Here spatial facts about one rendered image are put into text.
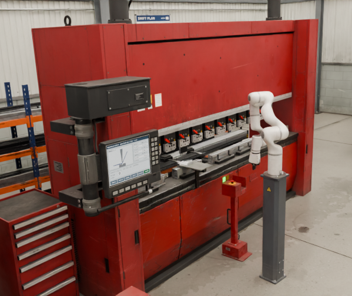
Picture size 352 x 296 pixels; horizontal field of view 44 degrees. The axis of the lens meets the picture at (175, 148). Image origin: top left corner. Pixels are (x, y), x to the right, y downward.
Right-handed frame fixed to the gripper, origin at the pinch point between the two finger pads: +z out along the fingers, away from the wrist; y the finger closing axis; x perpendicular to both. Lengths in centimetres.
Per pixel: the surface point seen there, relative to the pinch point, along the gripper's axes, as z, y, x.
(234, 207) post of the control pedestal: 43.7, -13.9, -7.7
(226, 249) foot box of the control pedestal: 89, -16, -14
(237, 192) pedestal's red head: 24.9, -9.3, -12.3
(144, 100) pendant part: -86, -6, -145
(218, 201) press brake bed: 47, -37, 0
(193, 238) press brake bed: 73, -37, -41
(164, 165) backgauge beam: 9, -80, -37
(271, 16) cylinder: -134, -71, 147
